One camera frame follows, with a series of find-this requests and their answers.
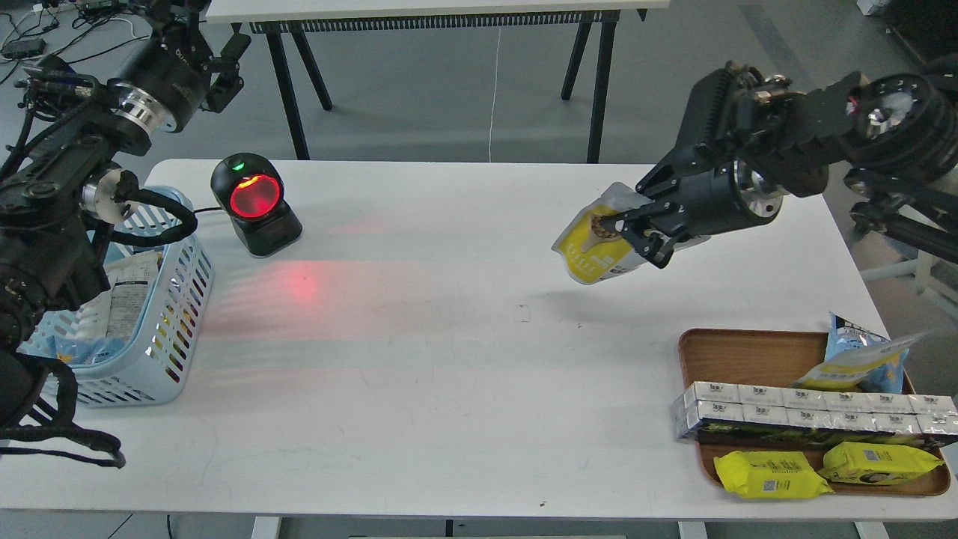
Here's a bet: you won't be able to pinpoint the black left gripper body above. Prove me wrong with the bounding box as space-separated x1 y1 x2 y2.
112 30 213 134

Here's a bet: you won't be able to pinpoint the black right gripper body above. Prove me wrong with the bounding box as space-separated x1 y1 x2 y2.
634 154 787 241

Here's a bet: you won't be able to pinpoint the black floor cables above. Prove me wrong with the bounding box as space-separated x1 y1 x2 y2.
0 0 173 85

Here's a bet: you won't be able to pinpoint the black barcode scanner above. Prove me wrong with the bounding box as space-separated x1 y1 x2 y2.
211 151 302 258

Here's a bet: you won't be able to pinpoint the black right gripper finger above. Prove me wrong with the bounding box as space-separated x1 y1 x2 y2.
590 204 674 242
618 225 686 269

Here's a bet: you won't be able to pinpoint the white stand frame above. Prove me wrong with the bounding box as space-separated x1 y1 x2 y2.
860 250 957 322

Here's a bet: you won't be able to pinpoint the blue and yellow snack bag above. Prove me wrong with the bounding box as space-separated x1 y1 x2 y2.
790 311 930 395

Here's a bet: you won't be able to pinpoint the yellow snack pack right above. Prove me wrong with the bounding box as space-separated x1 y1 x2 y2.
817 442 945 487

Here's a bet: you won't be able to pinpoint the white hanging cable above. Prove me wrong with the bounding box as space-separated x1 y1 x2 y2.
489 26 502 162

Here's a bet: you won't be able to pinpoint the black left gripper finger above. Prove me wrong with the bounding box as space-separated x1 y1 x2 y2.
201 33 252 113
146 1 212 46

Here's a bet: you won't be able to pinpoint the silver boxed snack multipack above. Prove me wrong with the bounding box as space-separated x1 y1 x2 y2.
670 381 957 450

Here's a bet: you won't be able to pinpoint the white snack bag in basket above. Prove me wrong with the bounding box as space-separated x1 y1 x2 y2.
75 250 163 342

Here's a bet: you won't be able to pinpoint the yellow snack pack left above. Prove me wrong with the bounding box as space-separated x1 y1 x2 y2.
714 451 834 499

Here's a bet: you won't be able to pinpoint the black legged background table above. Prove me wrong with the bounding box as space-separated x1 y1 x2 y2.
205 1 668 164

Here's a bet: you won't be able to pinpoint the brown wooden tray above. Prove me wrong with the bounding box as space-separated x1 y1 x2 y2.
678 329 954 497

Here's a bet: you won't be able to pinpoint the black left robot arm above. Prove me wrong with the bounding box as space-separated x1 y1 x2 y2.
1 1 251 469

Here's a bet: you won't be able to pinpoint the yellow snack pack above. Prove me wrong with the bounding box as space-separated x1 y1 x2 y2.
817 442 945 487
714 451 834 499

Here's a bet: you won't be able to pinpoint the blue snack bag in basket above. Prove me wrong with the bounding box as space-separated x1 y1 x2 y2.
47 335 126 366

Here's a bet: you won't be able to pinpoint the yellow nut snack pouch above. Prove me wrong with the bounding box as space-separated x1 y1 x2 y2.
552 182 708 286

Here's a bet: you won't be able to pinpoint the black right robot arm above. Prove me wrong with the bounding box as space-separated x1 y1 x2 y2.
591 62 956 267

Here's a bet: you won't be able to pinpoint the light blue plastic basket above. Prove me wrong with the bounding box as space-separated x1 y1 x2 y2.
15 186 216 407

